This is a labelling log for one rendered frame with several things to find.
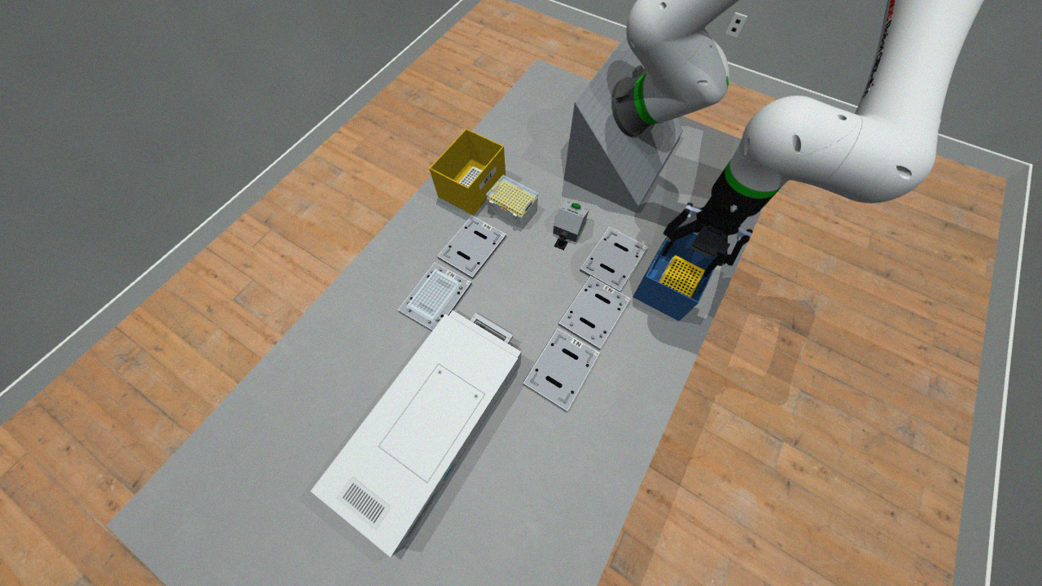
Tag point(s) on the blue bin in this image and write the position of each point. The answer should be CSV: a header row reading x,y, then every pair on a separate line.
x,y
663,298

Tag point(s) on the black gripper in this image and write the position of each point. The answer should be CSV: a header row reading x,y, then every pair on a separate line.
x,y
710,213

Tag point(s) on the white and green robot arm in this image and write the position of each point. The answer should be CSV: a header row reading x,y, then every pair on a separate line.
x,y
880,153

